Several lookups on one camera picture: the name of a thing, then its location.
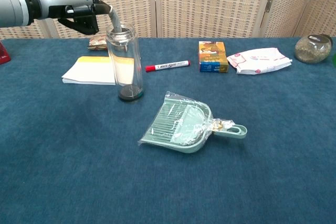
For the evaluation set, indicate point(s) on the white pink tissue packet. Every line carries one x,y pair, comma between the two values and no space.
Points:
257,61

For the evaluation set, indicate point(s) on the white yellow notepad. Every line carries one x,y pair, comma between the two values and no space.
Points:
86,70

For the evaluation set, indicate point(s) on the green plastic block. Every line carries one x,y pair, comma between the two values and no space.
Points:
335,60

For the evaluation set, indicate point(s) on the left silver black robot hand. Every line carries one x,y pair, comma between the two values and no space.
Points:
63,1

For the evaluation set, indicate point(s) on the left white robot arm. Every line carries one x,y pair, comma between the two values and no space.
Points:
11,6

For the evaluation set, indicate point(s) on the red NFC juice bottle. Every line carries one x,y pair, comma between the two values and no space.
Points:
3,54

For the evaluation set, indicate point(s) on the red whiteboard marker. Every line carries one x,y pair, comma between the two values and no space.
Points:
168,66

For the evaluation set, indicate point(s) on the blue felt table cloth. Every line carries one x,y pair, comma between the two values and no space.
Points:
236,169

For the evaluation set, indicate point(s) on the metal screen hinge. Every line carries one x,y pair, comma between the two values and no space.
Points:
268,5

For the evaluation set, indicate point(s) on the clear glass jar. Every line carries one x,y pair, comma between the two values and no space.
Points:
126,58

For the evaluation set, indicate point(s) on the orange blue carton box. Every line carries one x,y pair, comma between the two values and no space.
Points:
212,57

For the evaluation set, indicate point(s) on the glass jar with black lid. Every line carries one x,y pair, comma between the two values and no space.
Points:
312,49

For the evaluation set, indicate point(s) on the woven folding screen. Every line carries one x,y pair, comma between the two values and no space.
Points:
210,3

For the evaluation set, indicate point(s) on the mint green wrapped dustpan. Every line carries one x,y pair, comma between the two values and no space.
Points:
183,129

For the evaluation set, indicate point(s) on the brown patterned snack packet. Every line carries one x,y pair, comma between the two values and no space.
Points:
95,44

